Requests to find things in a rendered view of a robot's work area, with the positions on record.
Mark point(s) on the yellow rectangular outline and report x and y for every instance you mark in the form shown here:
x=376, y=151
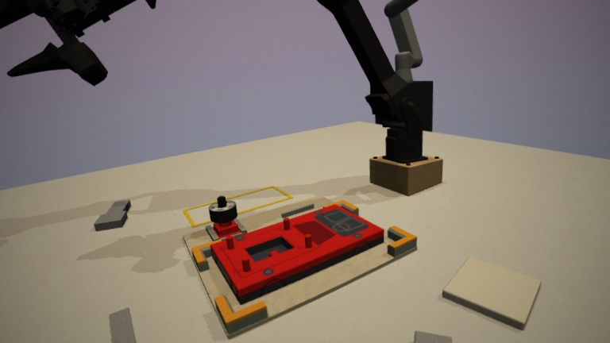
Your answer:
x=194, y=225

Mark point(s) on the red rectangular base plate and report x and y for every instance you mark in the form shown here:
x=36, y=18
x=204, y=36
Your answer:
x=265, y=260

